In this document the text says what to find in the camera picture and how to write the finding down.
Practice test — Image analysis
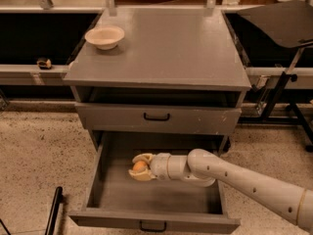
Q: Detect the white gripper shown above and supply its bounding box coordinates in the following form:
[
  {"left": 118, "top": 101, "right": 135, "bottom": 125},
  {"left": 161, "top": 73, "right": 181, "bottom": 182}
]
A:
[{"left": 128, "top": 153, "right": 170, "bottom": 181}]

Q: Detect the orange fruit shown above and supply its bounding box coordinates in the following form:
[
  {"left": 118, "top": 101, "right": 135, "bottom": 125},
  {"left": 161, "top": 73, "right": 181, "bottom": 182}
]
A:
[{"left": 133, "top": 161, "right": 148, "bottom": 172}]

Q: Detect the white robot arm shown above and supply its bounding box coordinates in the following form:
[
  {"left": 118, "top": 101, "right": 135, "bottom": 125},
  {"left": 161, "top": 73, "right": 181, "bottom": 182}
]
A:
[{"left": 128, "top": 149, "right": 313, "bottom": 232}]

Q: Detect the open grey drawer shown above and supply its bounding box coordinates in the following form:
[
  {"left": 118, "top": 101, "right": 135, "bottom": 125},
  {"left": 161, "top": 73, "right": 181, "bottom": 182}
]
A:
[{"left": 68, "top": 131, "right": 240, "bottom": 234}]

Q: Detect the closed grey drawer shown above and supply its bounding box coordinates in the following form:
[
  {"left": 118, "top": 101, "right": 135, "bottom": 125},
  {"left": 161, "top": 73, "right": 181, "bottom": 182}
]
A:
[{"left": 75, "top": 103, "right": 242, "bottom": 135}]

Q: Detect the grey drawer cabinet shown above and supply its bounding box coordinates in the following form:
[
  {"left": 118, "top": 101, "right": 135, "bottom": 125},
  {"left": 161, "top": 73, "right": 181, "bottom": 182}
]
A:
[{"left": 65, "top": 8, "right": 250, "bottom": 152}]

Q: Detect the black pole bottom left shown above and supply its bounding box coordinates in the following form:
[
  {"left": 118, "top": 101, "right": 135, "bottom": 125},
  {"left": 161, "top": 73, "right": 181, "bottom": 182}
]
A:
[{"left": 45, "top": 186, "right": 63, "bottom": 235}]

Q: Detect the cream ceramic bowl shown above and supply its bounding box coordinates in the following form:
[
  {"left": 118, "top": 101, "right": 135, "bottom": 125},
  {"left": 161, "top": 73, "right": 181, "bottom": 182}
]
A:
[{"left": 85, "top": 25, "right": 125, "bottom": 50}]

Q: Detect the small black yellow object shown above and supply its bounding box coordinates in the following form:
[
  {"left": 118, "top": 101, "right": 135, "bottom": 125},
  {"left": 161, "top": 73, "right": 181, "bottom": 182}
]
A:
[{"left": 36, "top": 58, "right": 52, "bottom": 70}]

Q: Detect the black drawer handle upper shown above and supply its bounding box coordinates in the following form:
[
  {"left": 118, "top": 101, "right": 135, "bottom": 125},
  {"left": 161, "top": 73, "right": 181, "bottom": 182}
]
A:
[{"left": 143, "top": 113, "right": 170, "bottom": 121}]

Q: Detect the black drawer handle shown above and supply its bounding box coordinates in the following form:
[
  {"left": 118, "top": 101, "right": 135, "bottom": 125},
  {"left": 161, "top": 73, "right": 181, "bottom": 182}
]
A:
[
  {"left": 143, "top": 113, "right": 170, "bottom": 121},
  {"left": 139, "top": 220, "right": 167, "bottom": 233}
]

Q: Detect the black drawer handle lower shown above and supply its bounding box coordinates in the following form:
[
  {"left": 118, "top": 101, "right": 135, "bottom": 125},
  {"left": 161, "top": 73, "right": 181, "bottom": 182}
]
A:
[{"left": 139, "top": 220, "right": 167, "bottom": 233}]

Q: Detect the grey side shelf rail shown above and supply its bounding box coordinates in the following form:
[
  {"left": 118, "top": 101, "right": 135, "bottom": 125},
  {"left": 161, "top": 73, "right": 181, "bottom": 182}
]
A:
[{"left": 0, "top": 65, "right": 69, "bottom": 86}]

